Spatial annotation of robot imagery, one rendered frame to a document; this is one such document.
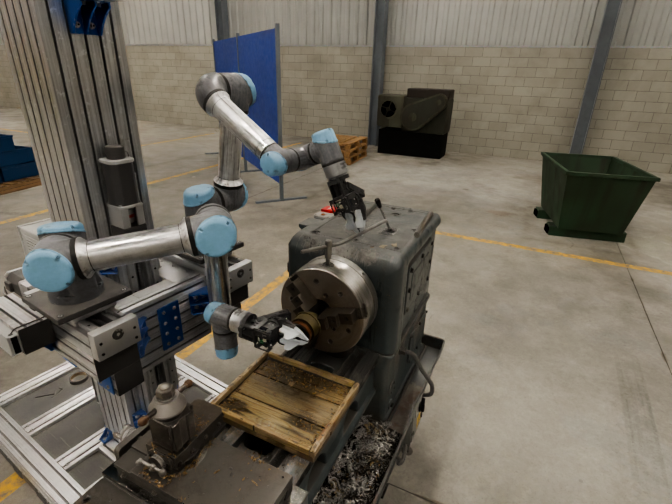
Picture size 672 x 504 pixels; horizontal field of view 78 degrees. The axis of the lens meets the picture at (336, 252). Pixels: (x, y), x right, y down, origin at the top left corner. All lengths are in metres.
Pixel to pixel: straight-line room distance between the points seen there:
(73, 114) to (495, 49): 10.13
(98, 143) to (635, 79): 10.48
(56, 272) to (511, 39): 10.53
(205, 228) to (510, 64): 10.18
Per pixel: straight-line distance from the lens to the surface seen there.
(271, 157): 1.28
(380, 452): 1.66
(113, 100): 1.62
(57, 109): 1.55
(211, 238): 1.20
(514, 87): 10.99
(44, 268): 1.27
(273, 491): 1.05
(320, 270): 1.31
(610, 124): 11.10
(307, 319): 1.28
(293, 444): 1.22
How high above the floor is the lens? 1.82
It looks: 24 degrees down
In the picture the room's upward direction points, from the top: 2 degrees clockwise
